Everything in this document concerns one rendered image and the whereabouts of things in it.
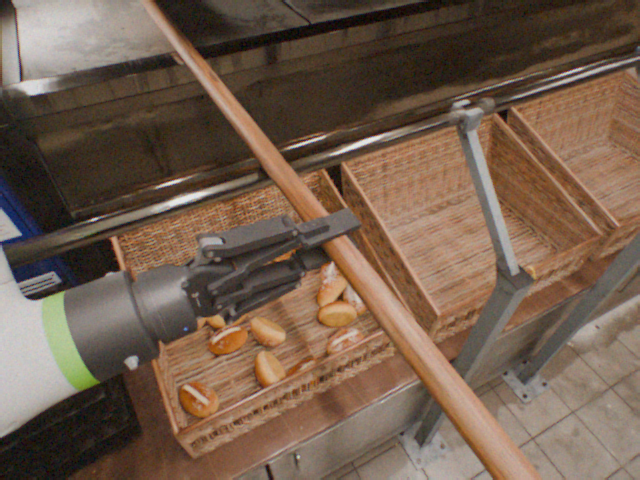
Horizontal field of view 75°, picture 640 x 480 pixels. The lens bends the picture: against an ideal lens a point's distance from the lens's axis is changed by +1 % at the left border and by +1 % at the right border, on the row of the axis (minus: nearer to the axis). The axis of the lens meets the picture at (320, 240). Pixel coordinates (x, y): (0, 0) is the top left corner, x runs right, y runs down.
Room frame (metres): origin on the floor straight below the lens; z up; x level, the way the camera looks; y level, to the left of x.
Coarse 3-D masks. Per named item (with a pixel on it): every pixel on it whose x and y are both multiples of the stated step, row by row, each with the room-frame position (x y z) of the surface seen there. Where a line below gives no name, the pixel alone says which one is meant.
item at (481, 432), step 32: (192, 64) 0.73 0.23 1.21; (224, 96) 0.61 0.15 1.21; (256, 128) 0.52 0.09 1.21; (288, 192) 0.39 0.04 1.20; (352, 256) 0.28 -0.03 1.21; (384, 288) 0.24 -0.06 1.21; (384, 320) 0.21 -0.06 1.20; (416, 352) 0.17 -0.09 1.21; (448, 384) 0.14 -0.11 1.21; (448, 416) 0.12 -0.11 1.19; (480, 416) 0.12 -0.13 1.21; (480, 448) 0.09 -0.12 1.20; (512, 448) 0.09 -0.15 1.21
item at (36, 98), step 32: (448, 0) 1.12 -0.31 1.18; (480, 0) 1.12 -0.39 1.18; (512, 0) 1.17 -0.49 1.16; (544, 0) 1.23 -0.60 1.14; (288, 32) 0.93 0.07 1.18; (320, 32) 0.93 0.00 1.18; (352, 32) 0.95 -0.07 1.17; (384, 32) 0.99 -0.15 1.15; (128, 64) 0.78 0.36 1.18; (160, 64) 0.78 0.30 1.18; (224, 64) 0.82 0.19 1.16; (256, 64) 0.85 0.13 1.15; (32, 96) 0.66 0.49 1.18; (64, 96) 0.68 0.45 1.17; (96, 96) 0.71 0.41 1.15; (128, 96) 0.73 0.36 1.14
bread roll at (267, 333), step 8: (256, 320) 0.54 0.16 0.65; (264, 320) 0.55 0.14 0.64; (256, 328) 0.52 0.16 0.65; (264, 328) 0.51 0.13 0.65; (272, 328) 0.52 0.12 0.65; (280, 328) 0.53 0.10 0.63; (256, 336) 0.50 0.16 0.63; (264, 336) 0.50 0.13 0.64; (272, 336) 0.50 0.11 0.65; (280, 336) 0.50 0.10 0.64; (264, 344) 0.49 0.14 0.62; (272, 344) 0.49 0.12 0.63
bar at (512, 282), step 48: (528, 96) 0.69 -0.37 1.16; (336, 144) 0.53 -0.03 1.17; (384, 144) 0.55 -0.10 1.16; (480, 144) 0.61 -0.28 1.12; (192, 192) 0.42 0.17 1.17; (240, 192) 0.44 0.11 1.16; (480, 192) 0.56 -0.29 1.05; (48, 240) 0.34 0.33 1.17; (96, 240) 0.35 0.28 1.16; (528, 288) 0.44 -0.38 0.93; (480, 336) 0.43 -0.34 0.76; (528, 384) 0.65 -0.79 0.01; (432, 432) 0.43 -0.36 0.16
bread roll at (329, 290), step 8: (328, 280) 0.66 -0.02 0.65; (336, 280) 0.66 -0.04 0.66; (344, 280) 0.66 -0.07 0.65; (320, 288) 0.64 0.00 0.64; (328, 288) 0.63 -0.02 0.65; (336, 288) 0.63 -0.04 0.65; (344, 288) 0.64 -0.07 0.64; (320, 296) 0.62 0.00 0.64; (328, 296) 0.61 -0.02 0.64; (336, 296) 0.62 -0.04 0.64; (320, 304) 0.61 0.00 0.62
